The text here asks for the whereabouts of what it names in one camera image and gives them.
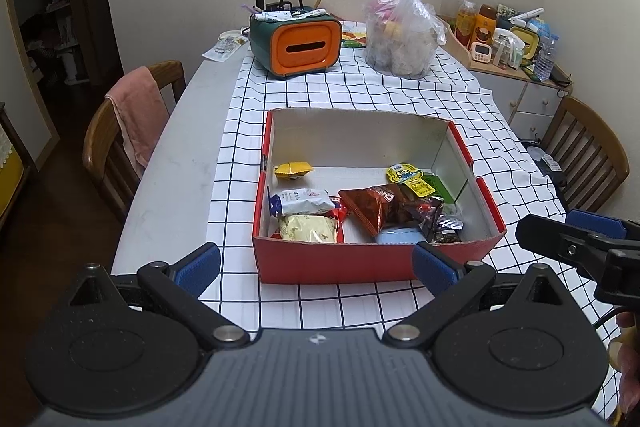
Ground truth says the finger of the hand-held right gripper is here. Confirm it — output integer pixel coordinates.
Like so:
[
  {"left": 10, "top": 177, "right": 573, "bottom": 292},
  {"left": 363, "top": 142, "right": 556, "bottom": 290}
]
[
  {"left": 515, "top": 214, "right": 610, "bottom": 280},
  {"left": 564, "top": 209, "right": 640, "bottom": 249}
]

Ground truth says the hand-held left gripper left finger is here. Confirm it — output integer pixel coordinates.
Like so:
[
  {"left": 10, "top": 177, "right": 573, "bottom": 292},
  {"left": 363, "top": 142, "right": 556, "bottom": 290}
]
[{"left": 69, "top": 242, "right": 251, "bottom": 351}]

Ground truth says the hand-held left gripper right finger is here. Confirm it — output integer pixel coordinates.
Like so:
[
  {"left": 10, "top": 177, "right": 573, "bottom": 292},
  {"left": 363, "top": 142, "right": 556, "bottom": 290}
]
[{"left": 381, "top": 241, "right": 572, "bottom": 351}]

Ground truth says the black snack packet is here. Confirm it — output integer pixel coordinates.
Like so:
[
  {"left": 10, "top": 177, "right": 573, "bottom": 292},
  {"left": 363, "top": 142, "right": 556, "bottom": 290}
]
[{"left": 429, "top": 214, "right": 464, "bottom": 244}]

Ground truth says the light blue snack packet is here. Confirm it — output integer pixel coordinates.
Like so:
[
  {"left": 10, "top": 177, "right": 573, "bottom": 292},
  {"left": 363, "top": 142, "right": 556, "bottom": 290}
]
[{"left": 374, "top": 227, "right": 429, "bottom": 244}]

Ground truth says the red cardboard box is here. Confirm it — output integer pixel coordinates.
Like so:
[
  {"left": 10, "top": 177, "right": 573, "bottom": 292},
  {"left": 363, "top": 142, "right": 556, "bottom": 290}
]
[{"left": 251, "top": 108, "right": 508, "bottom": 286}]

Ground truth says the dark brown snack packet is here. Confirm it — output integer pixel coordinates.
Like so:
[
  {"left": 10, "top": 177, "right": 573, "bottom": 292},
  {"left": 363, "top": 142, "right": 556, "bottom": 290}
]
[{"left": 399, "top": 196, "right": 446, "bottom": 234}]

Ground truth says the green snack packet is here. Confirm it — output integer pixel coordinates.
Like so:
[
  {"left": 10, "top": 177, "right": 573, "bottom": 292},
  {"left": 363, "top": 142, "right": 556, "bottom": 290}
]
[{"left": 419, "top": 174, "right": 459, "bottom": 208}]

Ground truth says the red brown snack bag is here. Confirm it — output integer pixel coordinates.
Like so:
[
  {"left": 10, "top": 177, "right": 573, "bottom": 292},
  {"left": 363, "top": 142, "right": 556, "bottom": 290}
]
[{"left": 337, "top": 185, "right": 417, "bottom": 238}]

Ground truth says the yellow cartoon snack packet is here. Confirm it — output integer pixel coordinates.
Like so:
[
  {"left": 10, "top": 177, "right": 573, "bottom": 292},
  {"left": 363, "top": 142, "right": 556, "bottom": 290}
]
[{"left": 384, "top": 163, "right": 436, "bottom": 198}]

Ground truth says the cream triangular snack packet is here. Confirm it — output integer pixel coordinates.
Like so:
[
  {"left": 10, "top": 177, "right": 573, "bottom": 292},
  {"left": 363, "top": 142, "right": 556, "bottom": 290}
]
[{"left": 277, "top": 214, "right": 337, "bottom": 243}]

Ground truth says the white blue snack packet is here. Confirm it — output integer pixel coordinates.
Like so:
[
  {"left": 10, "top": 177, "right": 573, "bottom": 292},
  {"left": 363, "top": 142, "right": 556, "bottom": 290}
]
[{"left": 267, "top": 188, "right": 337, "bottom": 218}]

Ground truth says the person's right hand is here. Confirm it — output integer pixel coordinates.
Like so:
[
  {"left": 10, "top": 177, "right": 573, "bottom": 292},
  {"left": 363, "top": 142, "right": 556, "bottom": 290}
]
[{"left": 608, "top": 311, "right": 640, "bottom": 415}]

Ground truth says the wooden chair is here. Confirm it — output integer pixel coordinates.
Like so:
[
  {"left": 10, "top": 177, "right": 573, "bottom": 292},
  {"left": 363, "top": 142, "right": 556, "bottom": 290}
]
[
  {"left": 82, "top": 60, "right": 187, "bottom": 224},
  {"left": 539, "top": 96, "right": 631, "bottom": 214}
]

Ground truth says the white drawer cabinet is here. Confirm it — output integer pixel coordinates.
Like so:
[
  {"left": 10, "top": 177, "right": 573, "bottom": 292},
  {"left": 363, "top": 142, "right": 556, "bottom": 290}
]
[{"left": 439, "top": 19, "right": 575, "bottom": 138}]

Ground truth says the pink towel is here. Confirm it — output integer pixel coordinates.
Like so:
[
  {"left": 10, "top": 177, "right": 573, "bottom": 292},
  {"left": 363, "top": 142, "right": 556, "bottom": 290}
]
[{"left": 104, "top": 66, "right": 171, "bottom": 180}]

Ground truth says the clear water bottle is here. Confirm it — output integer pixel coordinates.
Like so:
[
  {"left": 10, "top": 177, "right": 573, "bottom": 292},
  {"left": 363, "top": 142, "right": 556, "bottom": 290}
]
[{"left": 533, "top": 36, "right": 557, "bottom": 83}]

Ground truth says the white kitchen timer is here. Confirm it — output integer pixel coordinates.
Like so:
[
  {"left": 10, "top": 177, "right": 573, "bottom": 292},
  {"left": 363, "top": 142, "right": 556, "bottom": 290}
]
[{"left": 468, "top": 42, "right": 494, "bottom": 66}]

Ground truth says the black checked white tablecloth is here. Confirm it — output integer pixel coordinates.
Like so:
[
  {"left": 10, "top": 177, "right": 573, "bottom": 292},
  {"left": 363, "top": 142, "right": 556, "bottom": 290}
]
[{"left": 204, "top": 19, "right": 626, "bottom": 420}]

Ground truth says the brown lid bottle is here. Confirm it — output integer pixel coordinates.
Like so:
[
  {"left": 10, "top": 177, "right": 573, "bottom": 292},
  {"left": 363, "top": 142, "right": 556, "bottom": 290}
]
[{"left": 472, "top": 4, "right": 499, "bottom": 46}]

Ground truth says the orange drink bottle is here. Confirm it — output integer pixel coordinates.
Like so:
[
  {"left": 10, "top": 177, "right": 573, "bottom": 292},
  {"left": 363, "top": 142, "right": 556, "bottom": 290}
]
[{"left": 454, "top": 0, "right": 476, "bottom": 50}]

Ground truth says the clear plastic bag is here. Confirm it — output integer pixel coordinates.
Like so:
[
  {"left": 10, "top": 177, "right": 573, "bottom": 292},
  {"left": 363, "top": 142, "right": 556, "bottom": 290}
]
[{"left": 363, "top": 0, "right": 449, "bottom": 80}]

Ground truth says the colourful booklet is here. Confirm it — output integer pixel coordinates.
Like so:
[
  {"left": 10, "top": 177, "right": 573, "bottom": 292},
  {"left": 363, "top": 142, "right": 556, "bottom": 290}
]
[{"left": 340, "top": 21, "right": 369, "bottom": 50}]

